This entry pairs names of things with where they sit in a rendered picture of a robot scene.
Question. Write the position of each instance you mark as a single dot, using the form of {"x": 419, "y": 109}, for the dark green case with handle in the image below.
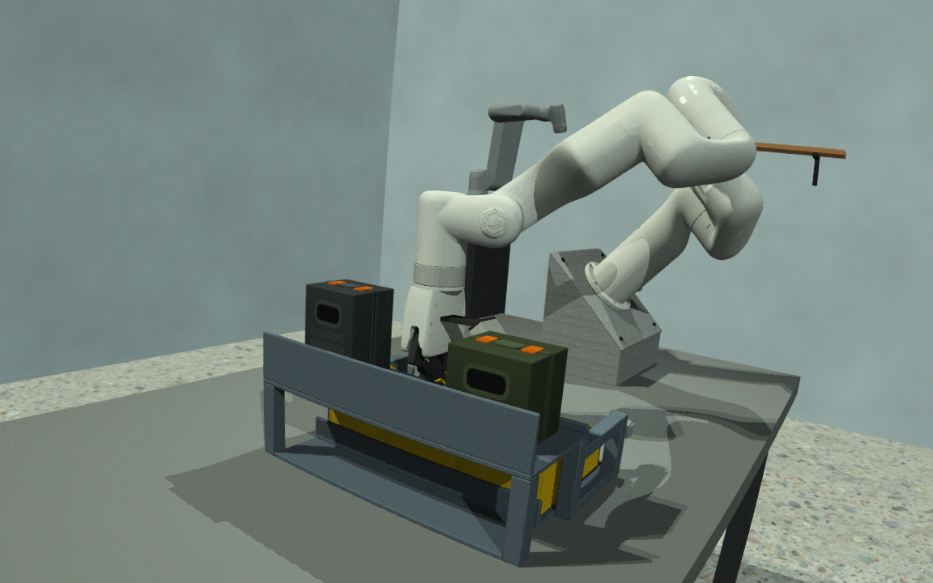
{"x": 516, "y": 371}

